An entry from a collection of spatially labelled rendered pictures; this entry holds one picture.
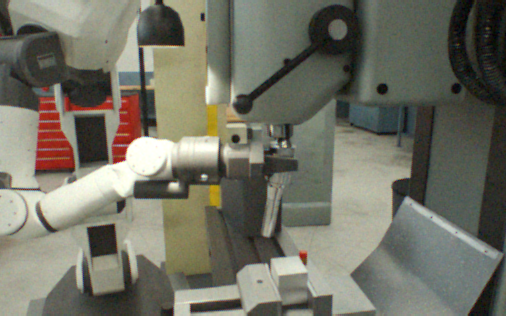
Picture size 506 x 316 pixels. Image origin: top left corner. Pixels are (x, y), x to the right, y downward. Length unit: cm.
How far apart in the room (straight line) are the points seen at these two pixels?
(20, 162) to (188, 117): 171
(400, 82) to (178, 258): 224
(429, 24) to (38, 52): 67
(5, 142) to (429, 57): 72
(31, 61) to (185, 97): 166
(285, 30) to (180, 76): 183
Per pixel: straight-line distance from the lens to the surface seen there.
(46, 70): 84
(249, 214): 111
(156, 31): 61
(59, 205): 76
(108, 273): 146
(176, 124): 243
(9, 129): 81
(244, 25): 62
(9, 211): 77
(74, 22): 88
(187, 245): 267
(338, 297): 77
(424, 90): 68
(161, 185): 72
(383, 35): 64
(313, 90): 63
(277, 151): 70
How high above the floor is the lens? 141
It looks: 14 degrees down
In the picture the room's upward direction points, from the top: straight up
